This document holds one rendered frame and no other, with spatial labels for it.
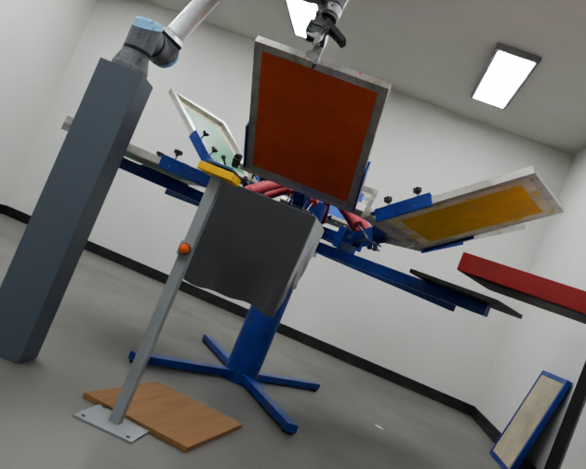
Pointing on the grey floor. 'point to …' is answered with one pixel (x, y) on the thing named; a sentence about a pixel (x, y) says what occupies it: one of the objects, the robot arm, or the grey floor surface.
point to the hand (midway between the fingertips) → (313, 58)
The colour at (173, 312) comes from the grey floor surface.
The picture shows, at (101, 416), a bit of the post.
